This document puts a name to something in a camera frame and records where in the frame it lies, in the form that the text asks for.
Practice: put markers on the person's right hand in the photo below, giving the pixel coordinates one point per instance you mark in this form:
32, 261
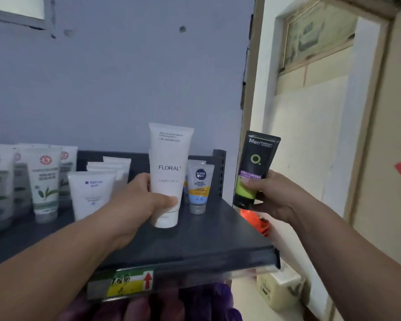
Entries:
280, 200

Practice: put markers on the person's left hand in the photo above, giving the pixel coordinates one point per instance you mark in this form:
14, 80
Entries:
137, 207

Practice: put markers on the black Men face-wash tube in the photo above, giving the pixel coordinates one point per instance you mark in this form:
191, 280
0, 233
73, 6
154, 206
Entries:
255, 157

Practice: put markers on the Nivea Men tube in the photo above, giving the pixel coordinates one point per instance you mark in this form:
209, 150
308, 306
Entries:
200, 190
193, 162

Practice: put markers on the white Floral tube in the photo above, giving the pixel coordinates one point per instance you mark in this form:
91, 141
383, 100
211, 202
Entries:
170, 150

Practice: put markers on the dark grey shelf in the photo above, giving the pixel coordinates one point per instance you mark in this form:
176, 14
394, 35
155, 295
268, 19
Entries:
204, 240

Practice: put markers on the row of green-leaf tubes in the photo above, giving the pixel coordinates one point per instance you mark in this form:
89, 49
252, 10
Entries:
43, 183

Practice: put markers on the person's right forearm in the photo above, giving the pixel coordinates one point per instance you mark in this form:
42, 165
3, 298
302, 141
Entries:
354, 270

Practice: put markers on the person's left forearm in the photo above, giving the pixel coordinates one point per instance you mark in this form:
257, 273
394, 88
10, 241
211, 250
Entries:
46, 270

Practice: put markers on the white board panel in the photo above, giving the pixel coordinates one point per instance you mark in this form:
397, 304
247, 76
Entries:
304, 137

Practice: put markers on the green yellow price tag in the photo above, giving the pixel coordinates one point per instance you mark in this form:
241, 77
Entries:
127, 284

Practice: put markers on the framed transom window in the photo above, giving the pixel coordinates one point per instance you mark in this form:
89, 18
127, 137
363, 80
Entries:
317, 33

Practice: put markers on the grey framed window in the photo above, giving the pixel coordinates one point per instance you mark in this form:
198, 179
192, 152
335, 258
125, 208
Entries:
20, 14

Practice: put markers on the wooden door frame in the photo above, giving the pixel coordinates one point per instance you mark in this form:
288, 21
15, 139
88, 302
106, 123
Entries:
252, 63

